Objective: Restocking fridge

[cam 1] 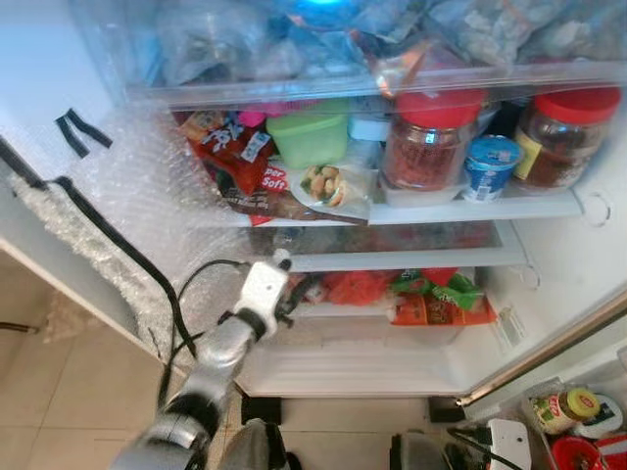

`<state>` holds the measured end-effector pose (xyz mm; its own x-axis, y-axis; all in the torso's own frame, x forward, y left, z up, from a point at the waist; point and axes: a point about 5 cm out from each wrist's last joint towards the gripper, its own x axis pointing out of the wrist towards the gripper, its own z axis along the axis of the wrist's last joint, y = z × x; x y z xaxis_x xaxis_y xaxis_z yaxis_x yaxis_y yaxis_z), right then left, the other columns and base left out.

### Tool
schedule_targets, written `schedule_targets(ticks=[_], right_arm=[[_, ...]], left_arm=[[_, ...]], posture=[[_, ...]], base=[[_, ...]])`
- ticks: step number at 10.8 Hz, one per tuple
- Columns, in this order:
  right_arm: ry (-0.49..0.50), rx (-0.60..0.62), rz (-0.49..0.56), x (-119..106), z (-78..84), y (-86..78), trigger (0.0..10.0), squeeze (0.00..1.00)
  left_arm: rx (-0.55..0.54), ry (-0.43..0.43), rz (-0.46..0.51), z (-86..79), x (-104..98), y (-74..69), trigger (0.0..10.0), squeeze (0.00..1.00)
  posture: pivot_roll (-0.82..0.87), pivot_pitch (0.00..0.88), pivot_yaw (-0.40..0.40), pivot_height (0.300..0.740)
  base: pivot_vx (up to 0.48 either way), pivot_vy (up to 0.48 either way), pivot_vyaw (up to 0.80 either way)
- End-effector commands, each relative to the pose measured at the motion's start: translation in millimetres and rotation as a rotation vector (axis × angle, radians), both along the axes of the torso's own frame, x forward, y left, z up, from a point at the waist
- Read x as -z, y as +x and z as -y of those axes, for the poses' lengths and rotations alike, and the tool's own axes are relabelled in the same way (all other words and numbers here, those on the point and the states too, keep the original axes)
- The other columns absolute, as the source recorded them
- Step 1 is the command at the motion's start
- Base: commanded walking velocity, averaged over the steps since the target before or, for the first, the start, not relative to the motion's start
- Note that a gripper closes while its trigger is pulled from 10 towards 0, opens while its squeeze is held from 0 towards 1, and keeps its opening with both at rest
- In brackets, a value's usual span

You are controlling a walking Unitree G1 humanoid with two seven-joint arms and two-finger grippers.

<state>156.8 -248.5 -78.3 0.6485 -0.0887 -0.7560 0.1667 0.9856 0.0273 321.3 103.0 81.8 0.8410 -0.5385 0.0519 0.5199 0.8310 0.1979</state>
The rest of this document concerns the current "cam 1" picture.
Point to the clear bubble wrap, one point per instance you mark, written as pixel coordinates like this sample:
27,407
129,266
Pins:
127,196

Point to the white crisper drawer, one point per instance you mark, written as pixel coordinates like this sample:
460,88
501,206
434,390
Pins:
372,362

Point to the orange packet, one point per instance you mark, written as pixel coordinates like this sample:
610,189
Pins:
441,313

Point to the clear tub white lid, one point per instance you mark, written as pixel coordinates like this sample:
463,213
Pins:
369,127

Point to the red bag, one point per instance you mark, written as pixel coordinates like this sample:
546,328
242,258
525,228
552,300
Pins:
358,289

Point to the green snack packet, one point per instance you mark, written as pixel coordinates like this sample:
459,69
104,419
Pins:
451,292

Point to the brown snack packet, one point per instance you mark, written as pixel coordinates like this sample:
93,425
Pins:
274,201

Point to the small red white packet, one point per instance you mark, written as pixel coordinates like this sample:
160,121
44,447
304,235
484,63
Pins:
315,292

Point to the white plastic tub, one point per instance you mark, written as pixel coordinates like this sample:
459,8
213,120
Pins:
421,196

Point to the grey robot left leg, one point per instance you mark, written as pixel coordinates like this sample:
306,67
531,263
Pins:
245,450

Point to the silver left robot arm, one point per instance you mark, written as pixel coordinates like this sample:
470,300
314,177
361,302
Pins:
220,357

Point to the glass fridge shelf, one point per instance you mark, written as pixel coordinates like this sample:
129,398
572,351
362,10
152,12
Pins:
411,259

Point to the clear door bin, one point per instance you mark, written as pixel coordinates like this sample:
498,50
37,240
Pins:
509,401

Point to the golden foil packet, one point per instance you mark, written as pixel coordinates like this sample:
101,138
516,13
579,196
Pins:
392,69

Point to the black fridge foot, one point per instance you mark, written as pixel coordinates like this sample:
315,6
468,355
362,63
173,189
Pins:
446,409
262,411

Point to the black fridge white interior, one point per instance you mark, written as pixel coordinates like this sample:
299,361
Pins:
578,255

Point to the black tape pieces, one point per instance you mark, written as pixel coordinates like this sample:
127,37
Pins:
88,127

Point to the small white round container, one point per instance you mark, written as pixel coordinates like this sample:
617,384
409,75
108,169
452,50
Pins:
609,416

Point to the clear packet nut picture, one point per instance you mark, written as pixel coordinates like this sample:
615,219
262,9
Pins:
328,184

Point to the grey robot right leg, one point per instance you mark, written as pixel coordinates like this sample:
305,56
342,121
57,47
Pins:
421,455

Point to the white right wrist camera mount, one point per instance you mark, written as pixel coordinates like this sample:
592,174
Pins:
509,446

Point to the grey robot leg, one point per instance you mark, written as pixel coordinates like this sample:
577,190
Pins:
421,455
245,450

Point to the black rubber strip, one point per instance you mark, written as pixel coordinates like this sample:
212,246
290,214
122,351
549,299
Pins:
98,217

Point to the white fridge shelf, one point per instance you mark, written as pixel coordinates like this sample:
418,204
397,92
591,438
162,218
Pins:
490,211

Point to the red lid jar yellow label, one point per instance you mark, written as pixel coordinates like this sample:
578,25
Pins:
563,147

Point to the clear bag white pieces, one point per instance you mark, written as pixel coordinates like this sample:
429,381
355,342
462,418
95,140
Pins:
485,29
578,34

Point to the clear frozen food bag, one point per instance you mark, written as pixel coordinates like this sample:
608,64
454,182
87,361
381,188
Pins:
216,44

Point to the blue yogurt cup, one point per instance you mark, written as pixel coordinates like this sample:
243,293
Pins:
490,171

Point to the clear freezer drawer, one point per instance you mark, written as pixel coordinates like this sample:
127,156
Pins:
294,93

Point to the green plastic container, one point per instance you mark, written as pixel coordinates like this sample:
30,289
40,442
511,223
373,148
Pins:
309,137

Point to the fridge door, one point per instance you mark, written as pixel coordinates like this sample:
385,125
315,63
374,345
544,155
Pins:
578,357

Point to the pink plastic lid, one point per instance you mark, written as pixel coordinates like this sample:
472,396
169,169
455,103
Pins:
253,117

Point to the red snack packet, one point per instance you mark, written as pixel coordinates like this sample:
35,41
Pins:
230,147

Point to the red box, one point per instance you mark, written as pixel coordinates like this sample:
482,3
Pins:
588,455

